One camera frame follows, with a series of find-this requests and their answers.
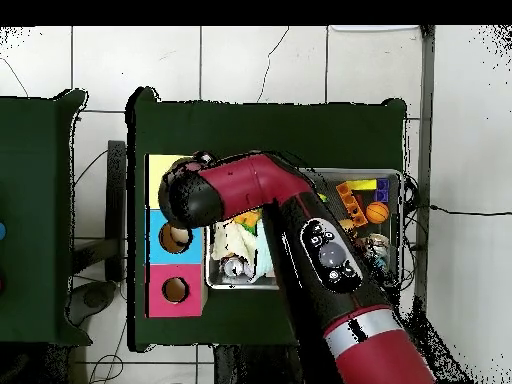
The blue disc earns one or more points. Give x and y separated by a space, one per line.
2 232

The wooden box with three holes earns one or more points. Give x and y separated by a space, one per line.
176 292

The dark green table cloth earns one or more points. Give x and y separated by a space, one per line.
260 128

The green covered side table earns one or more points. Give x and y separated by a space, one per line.
32 180

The yellow plastic block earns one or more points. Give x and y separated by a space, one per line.
362 184

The black stand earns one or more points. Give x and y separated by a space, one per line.
116 180

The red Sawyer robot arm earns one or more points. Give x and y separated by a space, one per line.
248 184

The clear mesh bin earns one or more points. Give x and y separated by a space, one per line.
240 283

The mint knitted cloth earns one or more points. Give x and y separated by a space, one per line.
264 248

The cream waffle cloth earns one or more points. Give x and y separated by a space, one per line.
234 240

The orange basketball toy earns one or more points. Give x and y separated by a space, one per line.
377 212

